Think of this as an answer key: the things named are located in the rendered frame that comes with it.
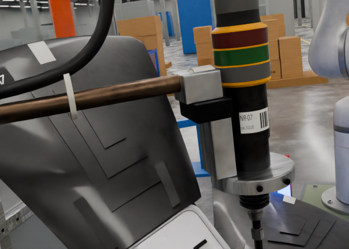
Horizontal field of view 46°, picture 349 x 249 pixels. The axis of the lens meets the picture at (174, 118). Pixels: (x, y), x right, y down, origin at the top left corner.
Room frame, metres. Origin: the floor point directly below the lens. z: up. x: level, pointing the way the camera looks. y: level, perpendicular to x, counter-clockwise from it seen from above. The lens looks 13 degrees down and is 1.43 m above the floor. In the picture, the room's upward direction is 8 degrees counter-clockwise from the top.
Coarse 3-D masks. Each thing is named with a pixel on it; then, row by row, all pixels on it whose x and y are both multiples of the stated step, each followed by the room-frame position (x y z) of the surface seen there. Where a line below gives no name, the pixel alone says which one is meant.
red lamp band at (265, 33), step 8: (232, 32) 0.31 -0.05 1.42; (240, 32) 0.31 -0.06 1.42; (248, 32) 0.31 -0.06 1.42; (256, 32) 0.31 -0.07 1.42; (264, 32) 0.31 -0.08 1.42; (216, 40) 0.32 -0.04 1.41; (224, 40) 0.31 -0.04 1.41; (232, 40) 0.31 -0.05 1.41; (240, 40) 0.31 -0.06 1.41; (248, 40) 0.31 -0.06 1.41; (256, 40) 0.31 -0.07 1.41; (264, 40) 0.31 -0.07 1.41; (216, 48) 0.32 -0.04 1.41; (224, 48) 0.31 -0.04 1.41
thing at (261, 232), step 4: (252, 220) 0.33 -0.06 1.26; (256, 224) 0.32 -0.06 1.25; (260, 224) 0.33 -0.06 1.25; (252, 228) 0.33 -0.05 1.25; (256, 228) 0.32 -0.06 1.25; (260, 228) 0.33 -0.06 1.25; (252, 232) 0.33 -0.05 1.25; (256, 232) 0.32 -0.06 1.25; (260, 232) 0.32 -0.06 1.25; (252, 236) 0.33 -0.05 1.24; (256, 236) 0.32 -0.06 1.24; (260, 236) 0.32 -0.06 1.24; (256, 240) 0.33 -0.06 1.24; (260, 240) 0.32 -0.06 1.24; (256, 244) 0.33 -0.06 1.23; (260, 244) 0.32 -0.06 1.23; (256, 248) 0.33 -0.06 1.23; (260, 248) 0.32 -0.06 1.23
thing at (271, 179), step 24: (192, 72) 0.31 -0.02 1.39; (216, 72) 0.31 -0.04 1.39; (192, 96) 0.30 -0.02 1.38; (216, 96) 0.30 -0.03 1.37; (192, 120) 0.31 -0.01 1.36; (216, 120) 0.30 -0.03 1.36; (216, 144) 0.30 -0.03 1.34; (216, 168) 0.30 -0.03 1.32; (288, 168) 0.31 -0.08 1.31; (240, 192) 0.30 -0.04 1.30; (264, 192) 0.29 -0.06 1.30
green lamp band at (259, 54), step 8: (248, 48) 0.31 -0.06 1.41; (256, 48) 0.31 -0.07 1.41; (264, 48) 0.31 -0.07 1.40; (216, 56) 0.32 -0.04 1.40; (224, 56) 0.31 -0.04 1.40; (232, 56) 0.31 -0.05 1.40; (240, 56) 0.31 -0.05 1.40; (248, 56) 0.31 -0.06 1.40; (256, 56) 0.31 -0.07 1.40; (264, 56) 0.31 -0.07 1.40; (216, 64) 0.32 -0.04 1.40; (224, 64) 0.31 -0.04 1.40; (232, 64) 0.31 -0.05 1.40; (240, 64) 0.31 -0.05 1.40
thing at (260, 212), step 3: (249, 210) 0.32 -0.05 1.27; (252, 210) 0.32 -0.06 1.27; (255, 210) 0.32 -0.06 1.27; (258, 210) 0.32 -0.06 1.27; (261, 210) 0.32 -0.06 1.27; (249, 213) 0.32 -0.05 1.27; (252, 213) 0.32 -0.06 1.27; (255, 213) 0.32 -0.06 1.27; (258, 213) 0.32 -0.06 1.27; (261, 213) 0.32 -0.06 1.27; (249, 216) 0.33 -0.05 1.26; (252, 216) 0.32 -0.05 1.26; (255, 216) 0.32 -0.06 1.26; (258, 216) 0.32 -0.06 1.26; (261, 216) 0.32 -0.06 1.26; (252, 219) 0.32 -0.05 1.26; (255, 219) 0.32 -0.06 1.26; (258, 219) 0.32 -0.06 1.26
